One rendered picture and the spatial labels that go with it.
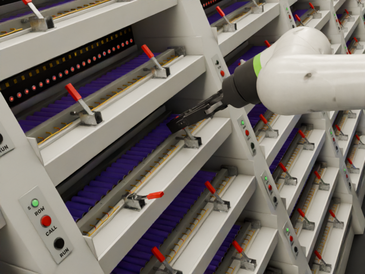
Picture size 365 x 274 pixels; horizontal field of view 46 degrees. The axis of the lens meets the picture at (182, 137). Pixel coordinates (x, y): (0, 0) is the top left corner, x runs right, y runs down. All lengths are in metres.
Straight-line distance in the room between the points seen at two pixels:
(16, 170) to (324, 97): 0.49
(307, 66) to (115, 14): 0.43
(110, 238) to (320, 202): 1.12
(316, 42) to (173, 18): 0.48
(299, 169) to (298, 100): 0.94
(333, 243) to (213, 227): 0.88
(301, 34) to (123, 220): 0.49
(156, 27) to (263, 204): 0.61
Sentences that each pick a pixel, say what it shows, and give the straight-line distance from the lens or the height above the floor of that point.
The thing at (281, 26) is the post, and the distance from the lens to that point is 1.83.
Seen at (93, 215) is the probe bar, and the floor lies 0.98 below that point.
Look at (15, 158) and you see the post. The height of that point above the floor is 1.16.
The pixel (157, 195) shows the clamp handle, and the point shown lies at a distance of 0.82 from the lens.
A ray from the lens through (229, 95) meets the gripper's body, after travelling 0.93.
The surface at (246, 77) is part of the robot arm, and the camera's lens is 0.89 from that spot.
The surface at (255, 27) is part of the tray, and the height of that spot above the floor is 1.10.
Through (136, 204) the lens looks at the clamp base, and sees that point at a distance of 0.87.
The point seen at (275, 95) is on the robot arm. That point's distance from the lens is 0.72.
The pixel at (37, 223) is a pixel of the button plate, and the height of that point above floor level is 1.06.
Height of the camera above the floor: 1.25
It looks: 15 degrees down
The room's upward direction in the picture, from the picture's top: 25 degrees counter-clockwise
